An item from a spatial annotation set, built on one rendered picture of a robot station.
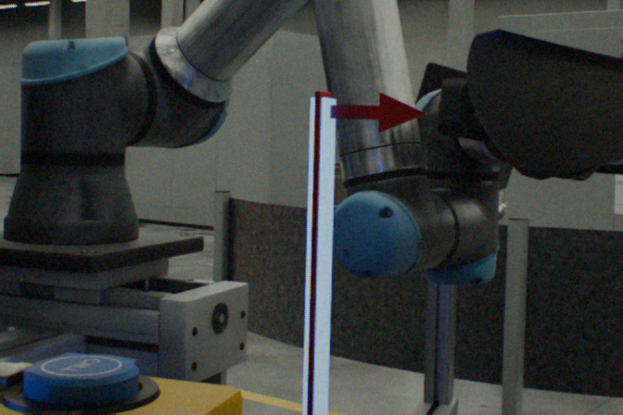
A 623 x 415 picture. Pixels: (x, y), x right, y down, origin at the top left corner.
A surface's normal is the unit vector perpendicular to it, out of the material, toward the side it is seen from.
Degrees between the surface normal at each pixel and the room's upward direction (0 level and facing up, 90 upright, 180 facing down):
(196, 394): 0
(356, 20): 83
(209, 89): 97
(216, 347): 90
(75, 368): 0
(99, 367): 0
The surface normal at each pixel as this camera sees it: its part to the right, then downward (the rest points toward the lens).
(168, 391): 0.03, -1.00
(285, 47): 0.81, 0.05
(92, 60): 0.55, 0.01
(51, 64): -0.21, 0.00
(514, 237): -0.58, 0.03
